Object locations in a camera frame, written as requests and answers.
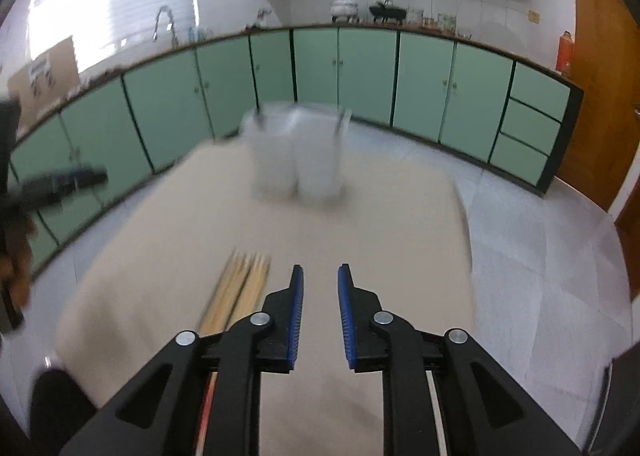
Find window blind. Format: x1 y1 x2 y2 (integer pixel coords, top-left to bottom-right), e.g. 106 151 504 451
27 0 197 64

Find wooden door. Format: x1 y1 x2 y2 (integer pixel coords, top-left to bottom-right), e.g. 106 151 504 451
554 0 640 217

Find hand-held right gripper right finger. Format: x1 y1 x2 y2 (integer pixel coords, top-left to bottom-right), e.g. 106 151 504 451
337 263 583 456

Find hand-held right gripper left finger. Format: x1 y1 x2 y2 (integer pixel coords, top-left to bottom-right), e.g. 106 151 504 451
59 263 306 456

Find wooden chopstick red end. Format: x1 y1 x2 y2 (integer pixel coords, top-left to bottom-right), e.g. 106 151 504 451
222 251 262 333
199 249 238 334
210 250 251 335
237 253 272 322

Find person's left hand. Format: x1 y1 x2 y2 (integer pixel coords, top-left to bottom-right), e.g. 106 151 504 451
0 223 37 309

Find red thermos flask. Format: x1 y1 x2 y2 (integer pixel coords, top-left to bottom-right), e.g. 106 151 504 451
555 30 575 74

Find white lidded pot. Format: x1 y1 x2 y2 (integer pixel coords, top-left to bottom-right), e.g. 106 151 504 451
330 0 360 21

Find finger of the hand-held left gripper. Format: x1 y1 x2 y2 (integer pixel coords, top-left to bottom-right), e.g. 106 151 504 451
20 165 108 209

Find cardboard box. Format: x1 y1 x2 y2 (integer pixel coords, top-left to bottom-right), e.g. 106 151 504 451
6 35 82 126

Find white twin utensil holder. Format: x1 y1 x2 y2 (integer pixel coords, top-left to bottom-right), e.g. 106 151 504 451
240 104 353 202

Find steel sink faucet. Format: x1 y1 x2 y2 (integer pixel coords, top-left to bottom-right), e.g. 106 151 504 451
152 5 179 45

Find black wok with lid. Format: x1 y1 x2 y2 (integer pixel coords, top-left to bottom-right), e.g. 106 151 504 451
369 0 407 24

